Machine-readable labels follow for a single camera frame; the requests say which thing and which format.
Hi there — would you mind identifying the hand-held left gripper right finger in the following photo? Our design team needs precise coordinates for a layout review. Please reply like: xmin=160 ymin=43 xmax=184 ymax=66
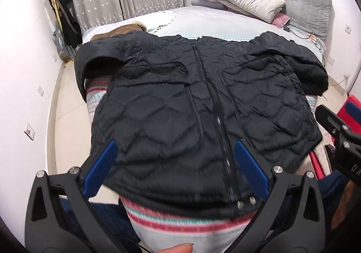
xmin=226 ymin=141 xmax=337 ymax=253

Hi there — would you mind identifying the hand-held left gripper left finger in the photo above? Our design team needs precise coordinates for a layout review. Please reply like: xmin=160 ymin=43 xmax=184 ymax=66
xmin=24 ymin=140 xmax=133 ymax=253

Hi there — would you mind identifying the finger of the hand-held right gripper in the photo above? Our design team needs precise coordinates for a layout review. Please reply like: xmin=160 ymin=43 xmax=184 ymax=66
xmin=315 ymin=104 xmax=350 ymax=141
xmin=346 ymin=101 xmax=361 ymax=127

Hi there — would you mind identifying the black quilted jacket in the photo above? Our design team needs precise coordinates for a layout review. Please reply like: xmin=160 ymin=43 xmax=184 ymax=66
xmin=74 ymin=31 xmax=329 ymax=220

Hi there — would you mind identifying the person's left hand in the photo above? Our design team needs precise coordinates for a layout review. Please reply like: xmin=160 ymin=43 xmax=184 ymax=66
xmin=159 ymin=242 xmax=195 ymax=253

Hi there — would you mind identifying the person's dark blue clothing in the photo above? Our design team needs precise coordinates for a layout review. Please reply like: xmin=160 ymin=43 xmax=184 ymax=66
xmin=317 ymin=170 xmax=354 ymax=224

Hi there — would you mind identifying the small pink pillow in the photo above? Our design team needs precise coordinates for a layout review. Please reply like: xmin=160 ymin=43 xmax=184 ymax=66
xmin=270 ymin=12 xmax=291 ymax=28

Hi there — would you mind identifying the blue-grey bag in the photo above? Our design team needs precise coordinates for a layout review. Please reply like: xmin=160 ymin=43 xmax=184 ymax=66
xmin=53 ymin=28 xmax=76 ymax=62

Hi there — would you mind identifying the brown fleece garment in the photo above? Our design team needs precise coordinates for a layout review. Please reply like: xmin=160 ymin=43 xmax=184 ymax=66
xmin=90 ymin=24 xmax=148 ymax=42

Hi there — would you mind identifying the bed with grey sheet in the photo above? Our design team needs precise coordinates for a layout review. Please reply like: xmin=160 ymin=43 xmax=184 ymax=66
xmin=82 ymin=5 xmax=325 ymax=63

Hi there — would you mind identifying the wooden coat rack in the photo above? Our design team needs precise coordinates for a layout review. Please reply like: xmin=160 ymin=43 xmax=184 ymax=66
xmin=45 ymin=0 xmax=71 ymax=64

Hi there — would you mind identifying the grey folded cloth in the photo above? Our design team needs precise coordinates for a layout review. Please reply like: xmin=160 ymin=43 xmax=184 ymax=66
xmin=190 ymin=0 xmax=227 ymax=11

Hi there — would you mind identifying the charging cable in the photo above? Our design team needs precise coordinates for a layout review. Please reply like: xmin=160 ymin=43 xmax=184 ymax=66
xmin=293 ymin=30 xmax=323 ymax=50

